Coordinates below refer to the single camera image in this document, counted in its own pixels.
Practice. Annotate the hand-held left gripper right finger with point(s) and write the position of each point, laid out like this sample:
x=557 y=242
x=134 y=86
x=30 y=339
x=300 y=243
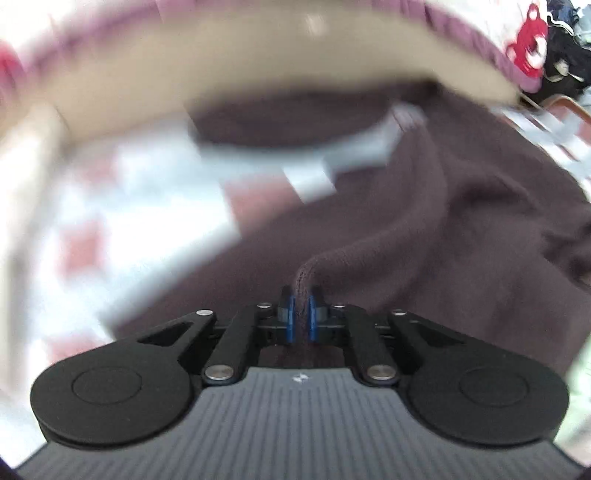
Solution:
x=311 y=318

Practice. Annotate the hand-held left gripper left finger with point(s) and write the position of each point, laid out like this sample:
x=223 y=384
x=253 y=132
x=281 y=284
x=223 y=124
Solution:
x=290 y=318

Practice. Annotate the dark brown knit sweater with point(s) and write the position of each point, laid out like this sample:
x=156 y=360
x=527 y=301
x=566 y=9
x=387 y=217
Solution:
x=461 y=230

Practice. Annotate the pile of dark clothes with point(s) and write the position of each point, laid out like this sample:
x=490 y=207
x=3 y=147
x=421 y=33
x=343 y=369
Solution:
x=563 y=50

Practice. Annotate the checked blanket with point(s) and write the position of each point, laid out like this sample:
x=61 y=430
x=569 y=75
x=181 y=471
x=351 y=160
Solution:
x=138 y=184

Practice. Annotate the beige padded headboard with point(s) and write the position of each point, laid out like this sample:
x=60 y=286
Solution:
x=231 y=60

